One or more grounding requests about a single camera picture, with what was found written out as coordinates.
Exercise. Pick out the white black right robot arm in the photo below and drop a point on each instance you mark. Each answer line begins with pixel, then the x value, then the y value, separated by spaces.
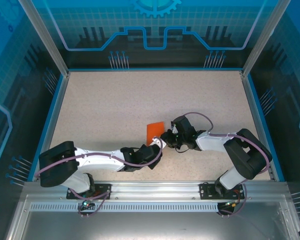
pixel 212 143

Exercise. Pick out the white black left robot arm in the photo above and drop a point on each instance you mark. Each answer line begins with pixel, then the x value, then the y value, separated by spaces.
pixel 97 160

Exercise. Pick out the aluminium table side rail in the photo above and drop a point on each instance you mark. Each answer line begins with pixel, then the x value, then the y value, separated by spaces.
pixel 52 125
pixel 259 125

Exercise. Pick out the orange paper sheet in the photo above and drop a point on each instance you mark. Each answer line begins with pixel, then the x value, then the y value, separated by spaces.
pixel 155 132

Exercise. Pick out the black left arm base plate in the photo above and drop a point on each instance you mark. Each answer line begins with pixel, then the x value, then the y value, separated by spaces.
pixel 103 187

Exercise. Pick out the grey metal tray panel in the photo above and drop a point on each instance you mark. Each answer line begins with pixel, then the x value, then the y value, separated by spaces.
pixel 150 226

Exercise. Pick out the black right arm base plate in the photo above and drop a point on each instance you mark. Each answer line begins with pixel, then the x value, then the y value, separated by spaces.
pixel 205 191

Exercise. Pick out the aluminium mounting rail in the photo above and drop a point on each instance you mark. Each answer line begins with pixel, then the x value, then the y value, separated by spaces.
pixel 155 191

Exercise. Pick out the aluminium frame post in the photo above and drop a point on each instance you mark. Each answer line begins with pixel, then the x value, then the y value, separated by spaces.
pixel 47 40
pixel 265 37

